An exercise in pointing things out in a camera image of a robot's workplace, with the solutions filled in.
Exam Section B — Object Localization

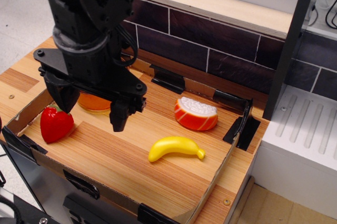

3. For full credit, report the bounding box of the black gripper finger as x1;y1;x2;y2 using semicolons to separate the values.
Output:
110;100;133;132
44;73;80;114

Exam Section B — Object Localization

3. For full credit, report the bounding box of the salmon sushi toy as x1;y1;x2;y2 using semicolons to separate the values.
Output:
174;97;218;131

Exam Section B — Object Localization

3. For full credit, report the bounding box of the red toy strawberry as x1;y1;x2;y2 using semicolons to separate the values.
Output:
40;106;74;144

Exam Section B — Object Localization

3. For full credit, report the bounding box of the dark grey vertical post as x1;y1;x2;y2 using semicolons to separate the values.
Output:
263;0;312;120

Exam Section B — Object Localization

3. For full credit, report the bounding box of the orange transparent pot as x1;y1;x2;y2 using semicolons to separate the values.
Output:
77;91;111;114

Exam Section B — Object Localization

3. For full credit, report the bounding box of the cardboard fence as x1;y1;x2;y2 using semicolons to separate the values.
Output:
1;55;267;223

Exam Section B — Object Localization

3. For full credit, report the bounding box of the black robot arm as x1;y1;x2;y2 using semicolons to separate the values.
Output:
34;0;147;132

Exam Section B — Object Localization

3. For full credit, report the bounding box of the black cable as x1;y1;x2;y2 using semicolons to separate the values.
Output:
325;0;337;29

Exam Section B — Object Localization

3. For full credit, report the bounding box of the yellow toy banana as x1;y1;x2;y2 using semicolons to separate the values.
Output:
148;136;205;162

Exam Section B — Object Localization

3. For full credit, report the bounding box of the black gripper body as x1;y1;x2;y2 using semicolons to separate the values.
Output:
33;28;147;113

